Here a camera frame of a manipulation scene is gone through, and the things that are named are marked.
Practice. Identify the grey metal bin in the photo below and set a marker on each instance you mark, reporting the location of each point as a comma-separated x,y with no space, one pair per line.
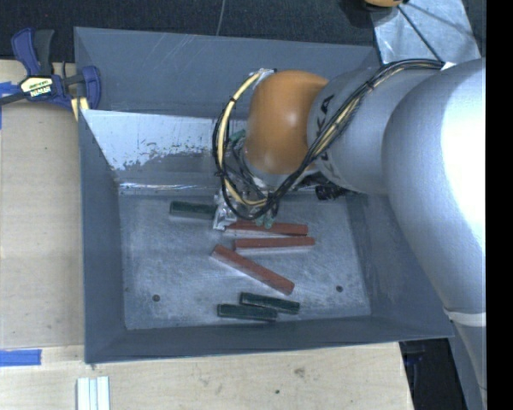
171,263

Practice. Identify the pale wood flat board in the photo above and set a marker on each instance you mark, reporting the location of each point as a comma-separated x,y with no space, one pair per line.
38,229

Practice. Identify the dark green flat block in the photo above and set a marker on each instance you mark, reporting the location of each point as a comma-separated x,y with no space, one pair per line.
191,209
245,312
269,302

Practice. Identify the red-brown flat block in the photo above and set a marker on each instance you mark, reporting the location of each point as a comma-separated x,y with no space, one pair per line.
252,268
282,229
273,243

